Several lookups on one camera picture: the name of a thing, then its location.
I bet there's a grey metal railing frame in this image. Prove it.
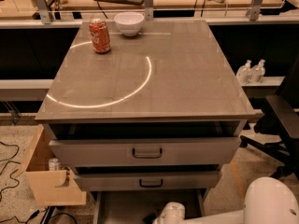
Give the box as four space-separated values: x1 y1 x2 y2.
29 0 269 25

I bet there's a grey drawer cabinet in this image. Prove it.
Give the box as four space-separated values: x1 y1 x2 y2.
35 19 256 224

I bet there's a clear plastic bottle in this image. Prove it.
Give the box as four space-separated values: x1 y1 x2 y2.
236 60 251 84
250 59 265 83

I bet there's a right clear plastic bottle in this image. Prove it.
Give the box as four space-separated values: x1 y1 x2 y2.
250 59 265 83

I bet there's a white ceramic bowl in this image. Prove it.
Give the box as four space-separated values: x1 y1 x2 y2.
114 12 144 36

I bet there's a wooden side box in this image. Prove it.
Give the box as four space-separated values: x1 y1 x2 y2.
15 125 86 206

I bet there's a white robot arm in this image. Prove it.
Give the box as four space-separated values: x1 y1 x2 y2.
153 177 299 224

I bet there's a grey bottom drawer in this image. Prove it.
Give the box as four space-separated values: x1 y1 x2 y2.
93 189 205 224

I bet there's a red soda can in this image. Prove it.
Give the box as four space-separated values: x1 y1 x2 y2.
89 19 111 53

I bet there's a black office chair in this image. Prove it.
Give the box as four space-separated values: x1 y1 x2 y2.
240 57 299 179

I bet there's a black floor cable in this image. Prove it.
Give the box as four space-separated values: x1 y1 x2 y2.
0 140 22 203

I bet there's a small silver can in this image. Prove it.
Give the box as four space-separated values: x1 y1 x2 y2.
49 158 61 171

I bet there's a grey middle drawer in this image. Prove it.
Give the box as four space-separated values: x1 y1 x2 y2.
74 171 221 191

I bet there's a blue rxbar snack bar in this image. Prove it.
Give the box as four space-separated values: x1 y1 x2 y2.
143 213 157 224

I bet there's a left clear plastic bottle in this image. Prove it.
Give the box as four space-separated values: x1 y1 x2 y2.
236 60 251 84

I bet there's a grey top drawer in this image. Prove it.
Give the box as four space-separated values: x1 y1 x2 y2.
50 137 240 167

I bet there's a grey drawer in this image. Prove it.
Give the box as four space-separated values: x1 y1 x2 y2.
93 189 205 224
50 137 240 167
74 171 221 191

